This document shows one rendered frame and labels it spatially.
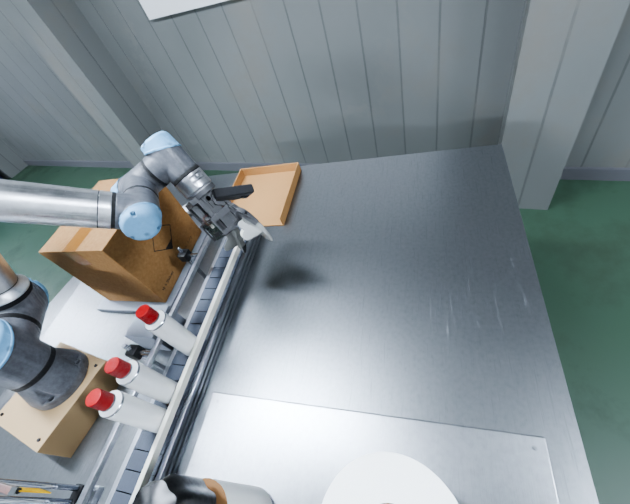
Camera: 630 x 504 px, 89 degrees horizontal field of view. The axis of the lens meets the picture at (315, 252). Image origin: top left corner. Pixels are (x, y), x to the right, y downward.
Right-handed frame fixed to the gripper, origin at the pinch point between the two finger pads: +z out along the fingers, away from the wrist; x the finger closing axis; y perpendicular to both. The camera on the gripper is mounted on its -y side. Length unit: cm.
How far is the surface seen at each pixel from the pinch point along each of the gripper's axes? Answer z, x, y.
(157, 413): 10.3, -7.9, 43.0
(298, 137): -12, -103, -146
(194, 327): 6.0, -18.2, 22.3
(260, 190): -8.0, -32.1, -35.3
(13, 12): -184, -174, -79
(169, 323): -2.0, -5.9, 28.0
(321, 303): 22.6, 4.8, 0.5
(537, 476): 49, 50, 19
